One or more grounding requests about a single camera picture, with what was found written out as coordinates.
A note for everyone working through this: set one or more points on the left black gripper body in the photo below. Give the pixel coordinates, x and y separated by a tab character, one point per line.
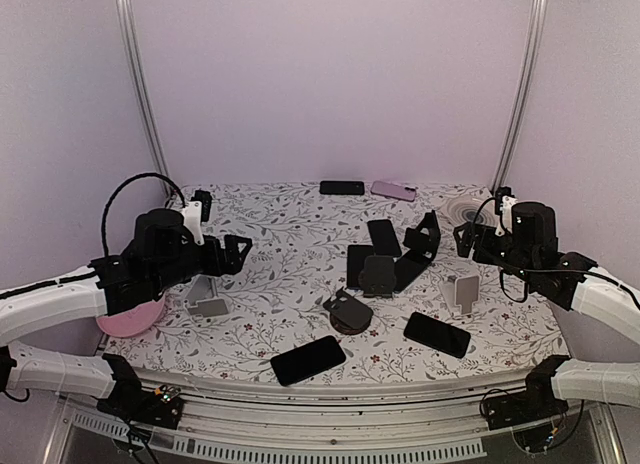
174	271

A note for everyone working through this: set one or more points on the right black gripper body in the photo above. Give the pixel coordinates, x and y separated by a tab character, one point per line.
517	260

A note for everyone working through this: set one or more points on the black folding phone stand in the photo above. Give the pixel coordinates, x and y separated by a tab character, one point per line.
422	243

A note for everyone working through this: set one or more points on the black phone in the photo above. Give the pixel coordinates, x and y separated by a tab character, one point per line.
383	238
307	361
332	187
437	335

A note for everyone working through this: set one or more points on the black phone front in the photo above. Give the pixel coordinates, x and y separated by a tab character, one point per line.
307	361

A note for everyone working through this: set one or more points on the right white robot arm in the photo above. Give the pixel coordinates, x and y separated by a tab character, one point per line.
610	301

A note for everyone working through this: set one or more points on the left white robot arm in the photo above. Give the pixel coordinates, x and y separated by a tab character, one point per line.
43	305

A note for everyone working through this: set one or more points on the white silver phone stand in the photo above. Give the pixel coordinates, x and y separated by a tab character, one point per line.
461	293

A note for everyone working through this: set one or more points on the silver phone stand left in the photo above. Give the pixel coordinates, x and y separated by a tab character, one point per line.
203	300

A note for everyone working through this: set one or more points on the purple phone at back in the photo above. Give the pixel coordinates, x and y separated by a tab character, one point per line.
393	191

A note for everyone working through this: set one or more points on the blue phone under stand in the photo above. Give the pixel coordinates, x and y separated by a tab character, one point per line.
356	256

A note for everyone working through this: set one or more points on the black stand wooden base front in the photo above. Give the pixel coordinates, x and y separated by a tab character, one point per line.
348	315

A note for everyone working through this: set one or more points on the white patterned plate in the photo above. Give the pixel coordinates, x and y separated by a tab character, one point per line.
466	208

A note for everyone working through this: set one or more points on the pink bowl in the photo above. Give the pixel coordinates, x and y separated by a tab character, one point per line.
132	322

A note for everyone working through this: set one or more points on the floral table mat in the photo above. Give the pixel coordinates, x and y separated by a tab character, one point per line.
299	259

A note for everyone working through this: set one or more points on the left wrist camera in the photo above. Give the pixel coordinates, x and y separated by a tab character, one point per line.
202	204

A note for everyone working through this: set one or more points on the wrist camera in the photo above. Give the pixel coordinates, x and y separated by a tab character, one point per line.
504	203
202	204

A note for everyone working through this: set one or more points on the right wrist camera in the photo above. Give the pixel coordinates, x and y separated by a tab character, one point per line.
504	203

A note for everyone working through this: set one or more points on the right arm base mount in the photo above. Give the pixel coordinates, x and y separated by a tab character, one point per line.
501	409

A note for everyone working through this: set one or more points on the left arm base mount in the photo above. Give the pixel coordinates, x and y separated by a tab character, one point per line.
131	403

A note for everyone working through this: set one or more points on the front aluminium rail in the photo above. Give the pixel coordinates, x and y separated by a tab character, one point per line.
424	422

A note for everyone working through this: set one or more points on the right aluminium frame post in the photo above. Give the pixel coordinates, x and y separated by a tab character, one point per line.
531	52

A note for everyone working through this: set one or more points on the aluminium frame post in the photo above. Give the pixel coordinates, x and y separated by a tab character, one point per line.
531	52
126	20

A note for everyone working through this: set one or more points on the left aluminium frame post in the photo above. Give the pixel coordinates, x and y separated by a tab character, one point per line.
126	20

